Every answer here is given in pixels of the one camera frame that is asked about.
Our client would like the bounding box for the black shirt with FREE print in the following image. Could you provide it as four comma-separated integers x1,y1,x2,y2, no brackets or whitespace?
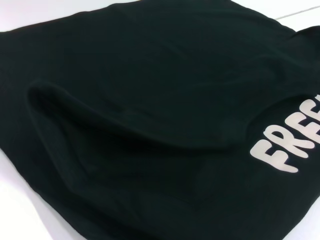
0,0,320,240

